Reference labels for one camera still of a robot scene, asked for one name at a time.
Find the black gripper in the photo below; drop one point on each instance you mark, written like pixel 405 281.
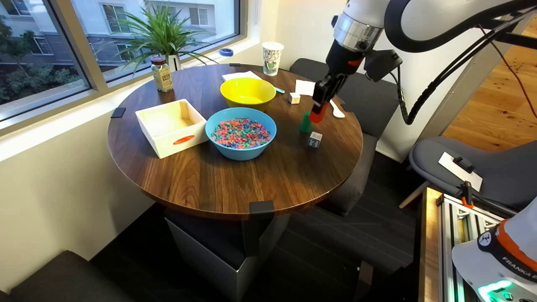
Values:
pixel 343 64

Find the green cylinder block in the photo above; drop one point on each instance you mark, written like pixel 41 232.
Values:
pixel 306 125

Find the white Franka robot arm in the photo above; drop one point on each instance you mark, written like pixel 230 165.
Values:
pixel 425 23

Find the white plastic spoon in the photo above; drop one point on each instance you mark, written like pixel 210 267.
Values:
pixel 338 110

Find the flat white napkin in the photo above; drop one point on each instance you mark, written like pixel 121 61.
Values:
pixel 304 88

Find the cream wooden cube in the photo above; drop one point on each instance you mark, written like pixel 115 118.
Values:
pixel 294 98

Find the teal measuring scoop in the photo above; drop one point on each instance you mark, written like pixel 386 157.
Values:
pixel 279 90

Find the dark grey sofa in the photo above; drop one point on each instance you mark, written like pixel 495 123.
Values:
pixel 370 128

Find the patterned paper cup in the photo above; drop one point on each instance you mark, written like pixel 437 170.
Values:
pixel 272 58

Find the yellow plastic bowl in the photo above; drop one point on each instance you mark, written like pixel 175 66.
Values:
pixel 247 93

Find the folded white napkin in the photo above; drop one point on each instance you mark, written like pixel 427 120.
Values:
pixel 240 75

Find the blue bowl of coloured beads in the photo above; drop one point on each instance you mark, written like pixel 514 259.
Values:
pixel 240 135

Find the blue round lid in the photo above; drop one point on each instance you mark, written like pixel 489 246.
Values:
pixel 225 53

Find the black table edge clip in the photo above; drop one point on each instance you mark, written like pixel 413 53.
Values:
pixel 118 111
pixel 261 207

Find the white tag on armchair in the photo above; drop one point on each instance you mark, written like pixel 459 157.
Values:
pixel 460 170

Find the white wooden box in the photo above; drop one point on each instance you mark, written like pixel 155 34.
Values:
pixel 170 128

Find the glass jar with dark lid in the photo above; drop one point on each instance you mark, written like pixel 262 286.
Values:
pixel 162 75

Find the green potted plant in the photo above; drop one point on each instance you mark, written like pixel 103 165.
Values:
pixel 160 31

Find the grey armchair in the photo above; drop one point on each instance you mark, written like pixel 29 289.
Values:
pixel 487 174

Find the wood and aluminium robot stand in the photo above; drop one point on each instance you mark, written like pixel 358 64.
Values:
pixel 442 246

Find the dark upholstered bench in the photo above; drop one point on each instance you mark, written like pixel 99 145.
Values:
pixel 61 279

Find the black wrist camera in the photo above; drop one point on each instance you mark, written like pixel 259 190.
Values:
pixel 383 64

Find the metal table pedestal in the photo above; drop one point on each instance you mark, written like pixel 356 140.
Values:
pixel 224 252

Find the window frame post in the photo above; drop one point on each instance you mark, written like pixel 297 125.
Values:
pixel 78 44

